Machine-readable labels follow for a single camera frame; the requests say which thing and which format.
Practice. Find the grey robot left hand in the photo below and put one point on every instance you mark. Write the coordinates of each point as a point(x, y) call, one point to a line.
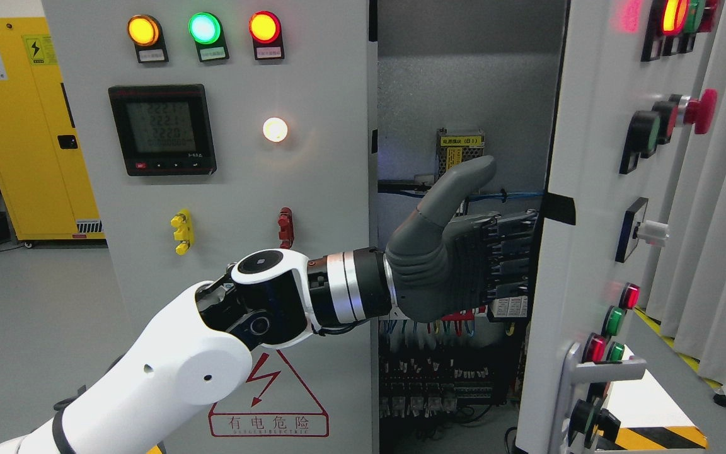
point(443, 263)

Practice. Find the grey cabinet door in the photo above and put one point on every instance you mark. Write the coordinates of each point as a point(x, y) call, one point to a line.
point(322, 89)
point(615, 139)

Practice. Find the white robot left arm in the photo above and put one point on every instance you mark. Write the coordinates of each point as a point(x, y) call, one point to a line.
point(197, 349)

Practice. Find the white breaker and socket row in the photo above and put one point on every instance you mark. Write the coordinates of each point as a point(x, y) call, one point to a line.
point(460, 324)

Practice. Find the metal mesh power supply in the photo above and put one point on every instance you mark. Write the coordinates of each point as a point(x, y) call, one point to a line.
point(454, 146)

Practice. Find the relay and terminal row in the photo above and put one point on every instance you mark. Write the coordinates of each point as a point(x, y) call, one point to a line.
point(461, 383)

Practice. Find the white indicator lamp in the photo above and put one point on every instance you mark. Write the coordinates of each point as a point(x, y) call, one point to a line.
point(275, 129)

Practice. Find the red electric hazard sticker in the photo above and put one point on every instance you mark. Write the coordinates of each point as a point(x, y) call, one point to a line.
point(273, 402)

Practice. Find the red indicator lamp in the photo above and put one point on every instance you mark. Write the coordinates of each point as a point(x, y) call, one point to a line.
point(266, 36)

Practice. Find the red mushroom emergency button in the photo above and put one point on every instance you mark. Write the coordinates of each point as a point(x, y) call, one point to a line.
point(698, 112)

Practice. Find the black digital power meter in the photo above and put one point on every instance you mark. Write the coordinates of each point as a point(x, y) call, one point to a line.
point(163, 130)

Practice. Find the green indicator lamp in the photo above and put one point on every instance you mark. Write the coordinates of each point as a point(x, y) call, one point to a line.
point(208, 36)

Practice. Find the amber indicator lamp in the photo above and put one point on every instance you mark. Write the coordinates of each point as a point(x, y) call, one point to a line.
point(147, 37)

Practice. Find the yellow safety cabinet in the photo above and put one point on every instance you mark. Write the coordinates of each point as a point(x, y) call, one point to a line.
point(43, 178)

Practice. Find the red terminal post block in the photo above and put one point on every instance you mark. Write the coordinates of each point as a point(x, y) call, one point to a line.
point(286, 228)

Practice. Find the silver door handle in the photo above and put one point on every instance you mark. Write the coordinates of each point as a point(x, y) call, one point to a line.
point(575, 373)

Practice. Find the grey cabinet enclosure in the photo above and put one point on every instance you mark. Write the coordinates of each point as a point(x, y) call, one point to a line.
point(456, 64)

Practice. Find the white right door selector switch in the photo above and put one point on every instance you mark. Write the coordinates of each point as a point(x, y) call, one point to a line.
point(635, 227)

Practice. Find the yellow terminal post block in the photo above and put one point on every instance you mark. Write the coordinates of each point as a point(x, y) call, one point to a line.
point(182, 223)

